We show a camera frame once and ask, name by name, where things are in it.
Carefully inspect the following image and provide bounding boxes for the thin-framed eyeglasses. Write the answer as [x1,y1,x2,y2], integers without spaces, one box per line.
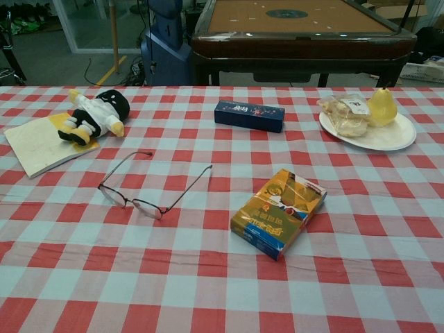
[97,151,213,221]

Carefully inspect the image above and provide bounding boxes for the dark blue rectangular box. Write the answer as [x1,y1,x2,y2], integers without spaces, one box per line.
[213,99,286,134]

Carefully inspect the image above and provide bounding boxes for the orange snack packet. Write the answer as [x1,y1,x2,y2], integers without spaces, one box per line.
[230,169,327,262]

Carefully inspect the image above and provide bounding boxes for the red white checkered tablecloth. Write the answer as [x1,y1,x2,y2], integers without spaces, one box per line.
[0,85,444,333]

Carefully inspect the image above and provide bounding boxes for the blue plastic chair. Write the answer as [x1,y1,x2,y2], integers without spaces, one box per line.
[140,0,195,87]

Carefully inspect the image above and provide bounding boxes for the black white plush doll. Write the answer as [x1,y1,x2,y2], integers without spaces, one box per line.
[57,88,131,146]

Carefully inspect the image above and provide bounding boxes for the bread in clear plastic bag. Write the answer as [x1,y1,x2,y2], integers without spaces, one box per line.
[317,92,372,137]

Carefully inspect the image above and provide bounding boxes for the dark wood mahjong table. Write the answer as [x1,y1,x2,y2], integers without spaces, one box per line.
[189,0,418,87]

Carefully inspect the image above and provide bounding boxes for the white round plate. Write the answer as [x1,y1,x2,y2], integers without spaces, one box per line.
[318,100,418,152]

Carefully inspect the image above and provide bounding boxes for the yellow pear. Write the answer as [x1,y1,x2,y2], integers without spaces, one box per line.
[366,86,398,128]

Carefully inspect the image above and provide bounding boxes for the light wooden pole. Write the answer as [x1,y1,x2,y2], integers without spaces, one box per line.
[109,0,121,74]

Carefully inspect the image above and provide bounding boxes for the cream yellow notebook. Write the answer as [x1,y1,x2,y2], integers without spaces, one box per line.
[3,111,101,180]

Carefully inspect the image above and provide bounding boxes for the white plastic crate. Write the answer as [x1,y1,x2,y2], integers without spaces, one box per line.
[402,63,444,83]

